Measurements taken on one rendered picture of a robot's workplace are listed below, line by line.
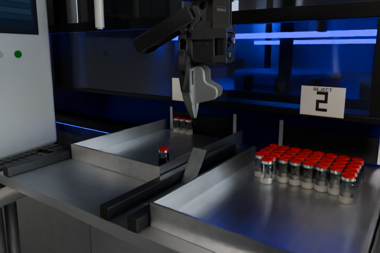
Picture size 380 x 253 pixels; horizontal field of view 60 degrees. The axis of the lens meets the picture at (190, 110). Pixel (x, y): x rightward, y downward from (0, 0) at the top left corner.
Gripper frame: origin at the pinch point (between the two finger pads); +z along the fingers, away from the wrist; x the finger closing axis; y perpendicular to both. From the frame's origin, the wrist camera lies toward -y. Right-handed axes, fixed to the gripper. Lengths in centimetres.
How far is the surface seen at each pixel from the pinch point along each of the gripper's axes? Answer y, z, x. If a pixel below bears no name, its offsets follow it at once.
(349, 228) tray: 25.6, 13.5, -8.3
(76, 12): -51, -23, 39
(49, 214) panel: -76, 56, 46
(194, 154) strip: 0.1, 8.8, 2.4
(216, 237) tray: 9.6, 11.5, -19.1
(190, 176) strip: 0.0, 12.3, -0.2
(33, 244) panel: -90, 75, 50
